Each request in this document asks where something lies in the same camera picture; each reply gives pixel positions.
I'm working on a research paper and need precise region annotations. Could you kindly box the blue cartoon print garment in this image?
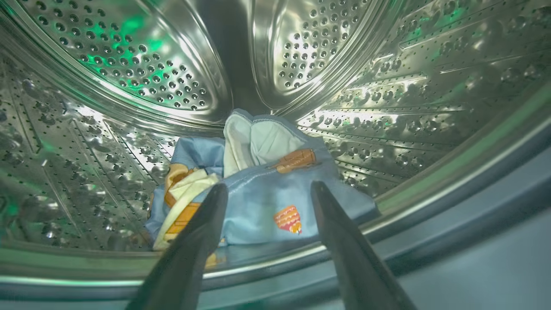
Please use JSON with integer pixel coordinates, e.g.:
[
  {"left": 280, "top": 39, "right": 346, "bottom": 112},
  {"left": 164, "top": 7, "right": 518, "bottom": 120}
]
[{"left": 144, "top": 108, "right": 379, "bottom": 252}]

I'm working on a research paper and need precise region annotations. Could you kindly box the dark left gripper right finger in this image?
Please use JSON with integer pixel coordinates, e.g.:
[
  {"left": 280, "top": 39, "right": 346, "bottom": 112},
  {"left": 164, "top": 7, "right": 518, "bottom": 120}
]
[{"left": 311, "top": 181, "right": 416, "bottom": 310}]

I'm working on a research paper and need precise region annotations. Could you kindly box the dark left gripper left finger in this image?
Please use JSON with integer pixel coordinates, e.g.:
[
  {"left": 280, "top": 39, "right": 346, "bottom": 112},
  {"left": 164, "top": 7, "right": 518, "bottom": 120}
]
[{"left": 125, "top": 183, "right": 229, "bottom": 310}]

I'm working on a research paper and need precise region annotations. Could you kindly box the stainless steel washing machine drum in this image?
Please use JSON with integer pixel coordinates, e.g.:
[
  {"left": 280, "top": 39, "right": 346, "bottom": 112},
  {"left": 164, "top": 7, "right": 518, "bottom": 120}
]
[{"left": 0, "top": 0, "right": 551, "bottom": 263}]

